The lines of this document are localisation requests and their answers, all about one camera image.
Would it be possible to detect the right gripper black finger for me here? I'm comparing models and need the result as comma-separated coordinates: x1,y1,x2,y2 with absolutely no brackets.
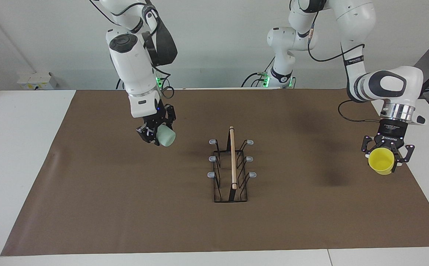
136,124,160,146
165,105,177,129

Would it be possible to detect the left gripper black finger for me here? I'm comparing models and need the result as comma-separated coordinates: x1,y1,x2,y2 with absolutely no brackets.
361,136,377,158
392,143,416,174

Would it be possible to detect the pale green plastic cup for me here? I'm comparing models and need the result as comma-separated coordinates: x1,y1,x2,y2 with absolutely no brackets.
155,125,177,147

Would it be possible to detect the yellow plastic cup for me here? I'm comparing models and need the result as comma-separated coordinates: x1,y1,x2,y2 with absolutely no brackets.
368,148,395,175

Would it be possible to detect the brown table mat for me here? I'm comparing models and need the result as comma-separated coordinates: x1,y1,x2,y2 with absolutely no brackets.
0,89,429,256

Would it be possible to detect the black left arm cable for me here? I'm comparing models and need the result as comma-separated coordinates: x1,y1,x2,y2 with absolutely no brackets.
308,22,381,122

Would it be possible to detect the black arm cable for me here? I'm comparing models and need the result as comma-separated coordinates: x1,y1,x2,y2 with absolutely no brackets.
308,22,381,122
89,0,175,99

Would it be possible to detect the black wire cup rack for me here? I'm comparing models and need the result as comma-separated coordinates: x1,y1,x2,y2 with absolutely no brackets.
207,126,257,203

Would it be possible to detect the black left base cable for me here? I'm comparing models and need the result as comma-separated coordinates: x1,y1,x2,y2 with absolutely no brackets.
241,70,270,88

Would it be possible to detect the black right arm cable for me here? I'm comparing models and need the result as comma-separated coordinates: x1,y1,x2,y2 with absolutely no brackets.
89,0,175,99

